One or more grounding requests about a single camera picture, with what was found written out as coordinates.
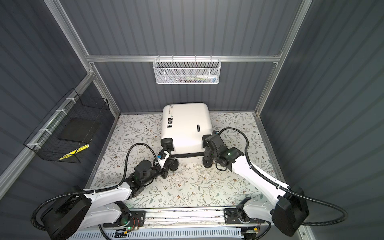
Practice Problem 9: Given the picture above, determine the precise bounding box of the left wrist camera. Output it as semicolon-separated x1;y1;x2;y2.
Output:
156;150;170;170

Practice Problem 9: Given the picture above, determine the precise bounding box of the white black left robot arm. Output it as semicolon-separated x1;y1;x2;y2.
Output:
31;159;179;240

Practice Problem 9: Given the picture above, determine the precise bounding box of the black pad in basket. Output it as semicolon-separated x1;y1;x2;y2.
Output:
58;118;101;144

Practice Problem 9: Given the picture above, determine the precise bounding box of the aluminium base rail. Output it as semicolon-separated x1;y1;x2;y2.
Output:
56;205;313;240

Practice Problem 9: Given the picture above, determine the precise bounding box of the yellow black striped item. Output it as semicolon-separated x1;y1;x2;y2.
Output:
59;144;90;161

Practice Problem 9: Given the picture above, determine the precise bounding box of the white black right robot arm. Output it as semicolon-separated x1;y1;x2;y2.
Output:
203;133;309;237

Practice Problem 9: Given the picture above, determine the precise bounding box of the black corrugated cable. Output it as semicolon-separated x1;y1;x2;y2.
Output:
30;142;158;240
218;127;349;240

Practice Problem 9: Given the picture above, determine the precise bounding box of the black left corrugated cable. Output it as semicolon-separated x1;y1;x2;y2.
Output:
30;142;158;240

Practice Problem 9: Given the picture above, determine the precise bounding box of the floral table mat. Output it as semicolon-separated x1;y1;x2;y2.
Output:
87;112;276;209

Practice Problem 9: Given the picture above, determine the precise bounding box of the black right corrugated cable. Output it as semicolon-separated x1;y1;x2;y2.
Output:
218;127;349;240

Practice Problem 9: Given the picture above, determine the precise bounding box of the black wire mesh basket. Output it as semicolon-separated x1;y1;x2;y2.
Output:
24;90;110;164

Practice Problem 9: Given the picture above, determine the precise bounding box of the white hard-shell suitcase black lining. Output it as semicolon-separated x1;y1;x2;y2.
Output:
161;103;214;166

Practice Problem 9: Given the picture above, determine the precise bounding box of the white wire mesh basket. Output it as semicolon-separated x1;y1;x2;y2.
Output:
153;60;222;85

